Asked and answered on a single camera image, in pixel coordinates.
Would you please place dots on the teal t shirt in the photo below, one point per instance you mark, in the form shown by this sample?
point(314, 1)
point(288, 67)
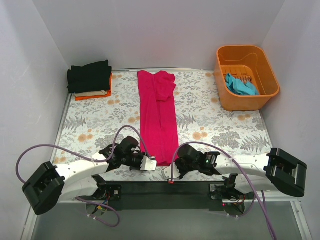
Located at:
point(236, 86)

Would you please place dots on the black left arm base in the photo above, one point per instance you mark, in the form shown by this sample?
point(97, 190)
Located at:
point(110, 195)

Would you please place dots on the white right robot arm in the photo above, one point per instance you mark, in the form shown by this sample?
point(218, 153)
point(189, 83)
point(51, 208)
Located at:
point(275, 170)

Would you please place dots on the aluminium frame rail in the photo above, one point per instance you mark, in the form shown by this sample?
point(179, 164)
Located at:
point(150, 210)

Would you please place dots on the pink t shirt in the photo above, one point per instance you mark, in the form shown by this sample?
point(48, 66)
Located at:
point(158, 122)

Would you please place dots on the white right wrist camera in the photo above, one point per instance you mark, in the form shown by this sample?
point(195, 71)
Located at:
point(171, 173)

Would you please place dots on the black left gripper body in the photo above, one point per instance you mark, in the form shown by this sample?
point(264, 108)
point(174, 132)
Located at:
point(139, 162)

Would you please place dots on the folded orange t shirt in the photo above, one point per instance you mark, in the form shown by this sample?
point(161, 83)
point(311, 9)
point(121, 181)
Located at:
point(98, 96)

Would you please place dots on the orange plastic basket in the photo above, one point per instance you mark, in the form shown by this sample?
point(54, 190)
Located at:
point(249, 64)

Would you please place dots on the folded black t shirt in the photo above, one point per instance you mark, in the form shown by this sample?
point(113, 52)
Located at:
point(92, 77)

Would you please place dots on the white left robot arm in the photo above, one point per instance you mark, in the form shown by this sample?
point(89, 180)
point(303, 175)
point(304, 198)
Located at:
point(50, 184)

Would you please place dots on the folded beige t shirt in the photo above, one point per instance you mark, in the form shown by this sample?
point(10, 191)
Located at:
point(92, 93)

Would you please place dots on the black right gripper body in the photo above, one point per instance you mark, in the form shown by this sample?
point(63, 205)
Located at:
point(180, 164)

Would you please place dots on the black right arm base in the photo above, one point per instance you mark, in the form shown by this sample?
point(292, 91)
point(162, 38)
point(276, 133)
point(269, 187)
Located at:
point(234, 203)

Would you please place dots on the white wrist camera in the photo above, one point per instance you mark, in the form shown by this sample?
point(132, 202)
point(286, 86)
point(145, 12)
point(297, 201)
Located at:
point(148, 163)
point(171, 173)

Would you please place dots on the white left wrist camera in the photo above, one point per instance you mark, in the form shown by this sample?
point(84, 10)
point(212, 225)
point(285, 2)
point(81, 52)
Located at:
point(148, 163)

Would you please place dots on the floral patterned table mat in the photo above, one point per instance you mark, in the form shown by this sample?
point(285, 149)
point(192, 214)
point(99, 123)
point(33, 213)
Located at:
point(93, 124)

